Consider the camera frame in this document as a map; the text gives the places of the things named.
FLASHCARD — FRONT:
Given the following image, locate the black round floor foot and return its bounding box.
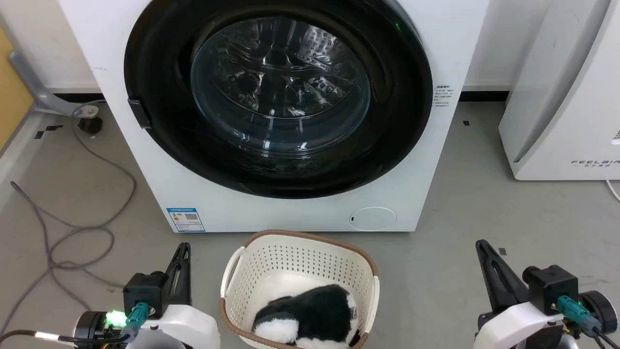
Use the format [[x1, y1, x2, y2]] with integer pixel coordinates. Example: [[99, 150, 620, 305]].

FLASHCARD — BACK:
[[77, 116, 104, 137]]

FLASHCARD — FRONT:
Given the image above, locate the grey metal pipe bracket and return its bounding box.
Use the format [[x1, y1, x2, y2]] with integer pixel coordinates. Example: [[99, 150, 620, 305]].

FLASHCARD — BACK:
[[8, 50, 100, 117]]

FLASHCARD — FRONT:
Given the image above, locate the round white filter cover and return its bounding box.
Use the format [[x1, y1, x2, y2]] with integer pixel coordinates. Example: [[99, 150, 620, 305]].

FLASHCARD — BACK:
[[349, 207, 398, 231]]

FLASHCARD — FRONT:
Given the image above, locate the black white plush toy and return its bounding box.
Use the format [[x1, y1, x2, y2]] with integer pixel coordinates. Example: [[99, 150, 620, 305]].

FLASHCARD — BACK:
[[251, 284, 362, 349]]

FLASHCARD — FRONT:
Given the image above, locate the cream perforated laundry basket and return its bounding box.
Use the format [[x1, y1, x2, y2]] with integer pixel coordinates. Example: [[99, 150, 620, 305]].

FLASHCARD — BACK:
[[219, 229, 381, 349]]

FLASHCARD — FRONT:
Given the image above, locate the black round washer door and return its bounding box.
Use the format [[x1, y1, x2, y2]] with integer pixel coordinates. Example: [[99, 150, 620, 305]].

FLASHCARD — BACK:
[[124, 0, 434, 199]]

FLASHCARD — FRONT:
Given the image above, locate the small printed text sticker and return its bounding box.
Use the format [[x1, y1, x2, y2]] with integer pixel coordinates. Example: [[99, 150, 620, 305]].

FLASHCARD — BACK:
[[433, 85, 455, 109]]

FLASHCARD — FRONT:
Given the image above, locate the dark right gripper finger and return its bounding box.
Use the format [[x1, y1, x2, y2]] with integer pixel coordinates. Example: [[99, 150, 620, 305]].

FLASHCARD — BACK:
[[481, 239, 530, 311], [475, 240, 505, 314]]

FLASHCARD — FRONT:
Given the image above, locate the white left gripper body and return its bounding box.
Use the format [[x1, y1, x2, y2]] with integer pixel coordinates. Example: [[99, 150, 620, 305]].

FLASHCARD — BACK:
[[128, 304, 221, 349]]

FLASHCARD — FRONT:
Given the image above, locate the yellow wooden panel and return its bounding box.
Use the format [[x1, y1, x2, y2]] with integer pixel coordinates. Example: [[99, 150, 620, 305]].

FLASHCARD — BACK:
[[0, 27, 35, 151]]

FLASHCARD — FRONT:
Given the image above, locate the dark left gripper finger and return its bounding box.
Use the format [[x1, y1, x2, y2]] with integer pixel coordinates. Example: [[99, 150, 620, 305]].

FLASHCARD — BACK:
[[165, 244, 185, 308], [173, 242, 191, 308]]

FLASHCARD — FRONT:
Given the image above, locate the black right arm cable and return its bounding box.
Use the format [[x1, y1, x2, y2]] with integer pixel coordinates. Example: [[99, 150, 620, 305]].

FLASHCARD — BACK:
[[556, 295, 620, 349]]

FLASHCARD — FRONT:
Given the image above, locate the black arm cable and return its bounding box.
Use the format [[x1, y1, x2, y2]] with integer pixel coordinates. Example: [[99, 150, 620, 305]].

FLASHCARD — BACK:
[[556, 295, 620, 349], [0, 301, 151, 347]]

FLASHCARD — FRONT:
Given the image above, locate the white air purifier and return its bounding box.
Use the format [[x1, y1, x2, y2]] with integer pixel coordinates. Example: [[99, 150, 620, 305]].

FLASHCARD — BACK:
[[498, 0, 620, 181]]

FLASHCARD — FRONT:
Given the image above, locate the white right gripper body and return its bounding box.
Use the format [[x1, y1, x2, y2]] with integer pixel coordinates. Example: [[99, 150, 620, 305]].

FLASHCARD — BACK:
[[473, 300, 568, 349]]

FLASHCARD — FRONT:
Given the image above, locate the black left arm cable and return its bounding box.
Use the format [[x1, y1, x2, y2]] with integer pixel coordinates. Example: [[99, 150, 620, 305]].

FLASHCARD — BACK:
[[0, 301, 151, 347]]

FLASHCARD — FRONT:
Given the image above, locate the white front-load washing machine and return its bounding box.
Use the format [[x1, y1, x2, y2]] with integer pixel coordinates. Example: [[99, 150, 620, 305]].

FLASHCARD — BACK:
[[58, 0, 490, 233]]

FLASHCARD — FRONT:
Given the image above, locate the grey floor cable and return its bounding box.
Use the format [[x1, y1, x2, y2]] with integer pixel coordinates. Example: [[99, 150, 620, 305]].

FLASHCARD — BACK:
[[0, 99, 138, 340]]

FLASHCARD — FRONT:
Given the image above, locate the blue energy label sticker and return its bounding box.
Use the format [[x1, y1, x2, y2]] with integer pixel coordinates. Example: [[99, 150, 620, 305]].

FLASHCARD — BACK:
[[166, 208, 206, 233]]

